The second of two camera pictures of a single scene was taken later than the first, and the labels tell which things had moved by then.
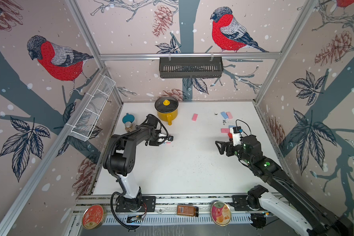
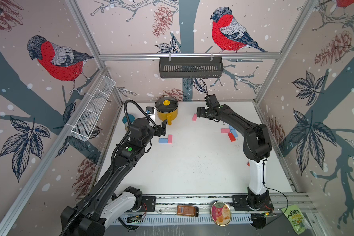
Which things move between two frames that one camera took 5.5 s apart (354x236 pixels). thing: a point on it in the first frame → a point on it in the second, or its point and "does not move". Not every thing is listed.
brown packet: (189, 210) does not move
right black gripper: (229, 143) → (200, 111)
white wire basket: (85, 123) does not move
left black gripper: (155, 143) → (158, 132)
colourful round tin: (221, 213) does not move
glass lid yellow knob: (166, 104) does not move
